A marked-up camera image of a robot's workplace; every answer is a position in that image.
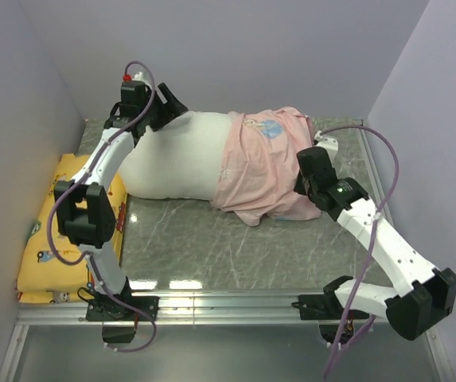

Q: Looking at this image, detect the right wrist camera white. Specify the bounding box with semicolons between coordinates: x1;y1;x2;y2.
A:
314;131;339;162

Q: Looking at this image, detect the yellow car print pillow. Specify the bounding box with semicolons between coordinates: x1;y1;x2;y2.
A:
16;154;127;304

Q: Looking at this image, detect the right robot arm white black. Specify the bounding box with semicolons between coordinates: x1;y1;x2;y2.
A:
295;146;456;341

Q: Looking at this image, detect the aluminium mounting rail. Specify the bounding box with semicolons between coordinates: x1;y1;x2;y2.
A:
16;290;339;326

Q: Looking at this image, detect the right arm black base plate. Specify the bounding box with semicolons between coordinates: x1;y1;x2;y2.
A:
297;293;368;322

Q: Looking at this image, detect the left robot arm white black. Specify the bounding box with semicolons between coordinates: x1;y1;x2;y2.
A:
47;76;188;320

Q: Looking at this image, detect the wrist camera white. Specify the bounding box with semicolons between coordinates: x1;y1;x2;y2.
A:
123;71;150;84
314;131;339;162

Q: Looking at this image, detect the white pillow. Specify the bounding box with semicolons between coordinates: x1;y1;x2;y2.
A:
119;111;232;201

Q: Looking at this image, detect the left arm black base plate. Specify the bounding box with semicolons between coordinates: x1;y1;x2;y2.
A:
85;294;159;322

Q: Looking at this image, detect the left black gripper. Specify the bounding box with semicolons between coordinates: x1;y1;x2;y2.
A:
140;83;187;131

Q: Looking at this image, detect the purple princess print pillowcase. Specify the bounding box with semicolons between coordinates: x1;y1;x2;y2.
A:
211;107;321;227

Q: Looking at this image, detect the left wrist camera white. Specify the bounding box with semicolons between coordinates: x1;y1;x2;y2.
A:
123;71;150;84

